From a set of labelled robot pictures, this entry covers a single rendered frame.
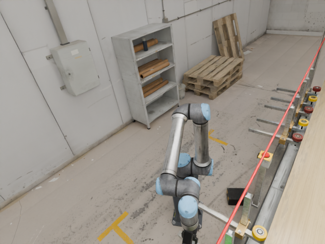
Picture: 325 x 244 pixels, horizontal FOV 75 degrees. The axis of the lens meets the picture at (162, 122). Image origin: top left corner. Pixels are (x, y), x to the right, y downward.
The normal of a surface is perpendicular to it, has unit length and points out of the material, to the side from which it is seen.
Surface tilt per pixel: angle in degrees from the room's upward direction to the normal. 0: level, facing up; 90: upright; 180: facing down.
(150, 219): 0
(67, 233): 0
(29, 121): 90
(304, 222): 0
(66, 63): 90
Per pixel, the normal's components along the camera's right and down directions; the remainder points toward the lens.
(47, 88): 0.73, 0.31
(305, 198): -0.13, -0.81
